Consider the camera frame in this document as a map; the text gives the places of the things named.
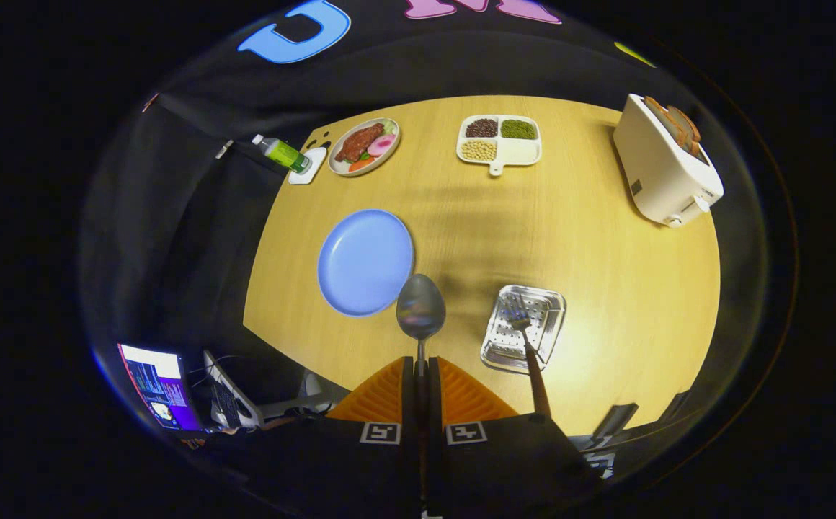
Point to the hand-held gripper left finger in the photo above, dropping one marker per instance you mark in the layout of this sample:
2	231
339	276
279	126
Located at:
408	396

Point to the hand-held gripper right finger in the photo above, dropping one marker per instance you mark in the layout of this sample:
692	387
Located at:
432	396

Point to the blue round plate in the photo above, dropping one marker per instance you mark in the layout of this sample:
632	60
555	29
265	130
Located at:
364	259

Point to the perforated metal basket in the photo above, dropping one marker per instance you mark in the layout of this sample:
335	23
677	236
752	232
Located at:
548	310

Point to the grey laptop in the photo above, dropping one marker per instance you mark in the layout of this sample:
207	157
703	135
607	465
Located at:
227	404

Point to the white square coaster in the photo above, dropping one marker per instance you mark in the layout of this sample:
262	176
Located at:
306	178

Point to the lit computer monitor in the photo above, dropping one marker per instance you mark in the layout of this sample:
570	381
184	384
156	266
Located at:
158	382

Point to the plate of meat and vegetables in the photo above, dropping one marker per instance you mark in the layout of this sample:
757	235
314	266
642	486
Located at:
360	144

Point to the white divided tray with beans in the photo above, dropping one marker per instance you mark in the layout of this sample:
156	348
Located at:
522	151

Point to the green drink bottle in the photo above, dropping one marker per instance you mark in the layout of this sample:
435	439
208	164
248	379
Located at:
285	153

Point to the silver clip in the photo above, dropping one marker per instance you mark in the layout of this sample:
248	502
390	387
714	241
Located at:
224	149

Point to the white toaster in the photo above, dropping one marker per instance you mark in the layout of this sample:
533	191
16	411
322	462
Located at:
656	173

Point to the toast slice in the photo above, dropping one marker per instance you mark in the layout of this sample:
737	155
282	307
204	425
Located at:
681	122

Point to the pink clip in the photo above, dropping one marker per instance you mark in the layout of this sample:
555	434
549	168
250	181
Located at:
150	101

